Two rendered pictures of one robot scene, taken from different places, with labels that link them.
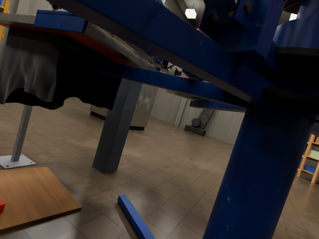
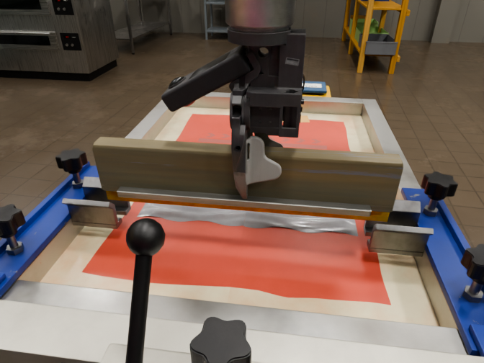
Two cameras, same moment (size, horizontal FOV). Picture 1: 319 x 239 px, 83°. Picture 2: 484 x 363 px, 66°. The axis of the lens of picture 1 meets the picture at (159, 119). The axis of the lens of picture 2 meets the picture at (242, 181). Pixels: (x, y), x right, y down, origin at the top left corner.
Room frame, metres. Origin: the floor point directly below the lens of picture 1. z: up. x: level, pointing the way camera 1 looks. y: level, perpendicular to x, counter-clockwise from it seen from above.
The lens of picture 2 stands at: (0.86, -0.04, 1.33)
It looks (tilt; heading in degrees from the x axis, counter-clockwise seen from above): 31 degrees down; 73
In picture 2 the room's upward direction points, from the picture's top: straight up
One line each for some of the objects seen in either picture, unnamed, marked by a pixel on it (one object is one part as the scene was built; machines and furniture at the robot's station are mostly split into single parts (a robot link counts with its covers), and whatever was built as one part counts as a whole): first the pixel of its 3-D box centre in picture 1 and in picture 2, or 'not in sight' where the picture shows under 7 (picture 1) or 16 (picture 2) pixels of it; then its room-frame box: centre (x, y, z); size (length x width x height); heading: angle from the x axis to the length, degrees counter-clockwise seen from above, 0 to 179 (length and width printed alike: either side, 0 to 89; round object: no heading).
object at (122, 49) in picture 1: (80, 47); (255, 166); (1.08, 0.57, 0.97); 0.79 x 0.58 x 0.04; 65
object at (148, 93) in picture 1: (124, 89); not in sight; (4.94, 1.15, 0.94); 1.45 x 1.12 x 1.89; 62
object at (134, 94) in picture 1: (120, 113); not in sight; (1.81, 0.39, 0.60); 0.18 x 0.18 x 1.20; 62
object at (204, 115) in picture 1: (201, 115); not in sight; (9.72, -2.07, 0.99); 1.18 x 1.17 x 1.98; 152
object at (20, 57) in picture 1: (27, 73); not in sight; (0.91, 0.71, 0.74); 0.46 x 0.04 x 0.42; 65
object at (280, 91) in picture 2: not in sight; (265, 82); (1.02, 0.37, 1.20); 0.09 x 0.08 x 0.12; 155
